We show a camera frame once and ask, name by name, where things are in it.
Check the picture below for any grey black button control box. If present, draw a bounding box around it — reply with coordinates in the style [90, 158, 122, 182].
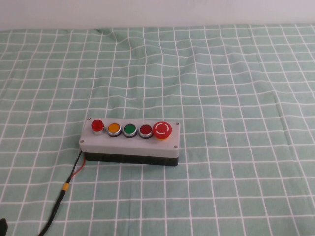
[79, 118, 181, 168]

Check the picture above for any red mushroom emergency stop button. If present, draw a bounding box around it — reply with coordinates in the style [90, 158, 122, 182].
[152, 121, 173, 141]

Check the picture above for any flat red push button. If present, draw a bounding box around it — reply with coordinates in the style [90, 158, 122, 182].
[138, 124, 154, 139]

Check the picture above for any green push button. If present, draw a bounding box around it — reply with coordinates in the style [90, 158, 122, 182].
[122, 123, 138, 138]

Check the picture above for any yellow push button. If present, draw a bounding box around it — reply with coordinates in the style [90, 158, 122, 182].
[106, 122, 122, 138]

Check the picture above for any red indicator lamp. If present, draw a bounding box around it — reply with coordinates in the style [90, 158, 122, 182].
[91, 119, 106, 136]

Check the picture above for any green white checked tablecloth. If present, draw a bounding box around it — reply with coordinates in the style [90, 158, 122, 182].
[0, 23, 315, 236]

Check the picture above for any black object at table edge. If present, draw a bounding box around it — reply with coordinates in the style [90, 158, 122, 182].
[0, 217, 9, 236]

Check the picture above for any thin red wire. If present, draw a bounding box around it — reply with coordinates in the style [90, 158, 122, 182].
[69, 157, 87, 179]

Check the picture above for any black power cable yellow connector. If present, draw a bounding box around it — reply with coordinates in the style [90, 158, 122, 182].
[36, 150, 84, 236]

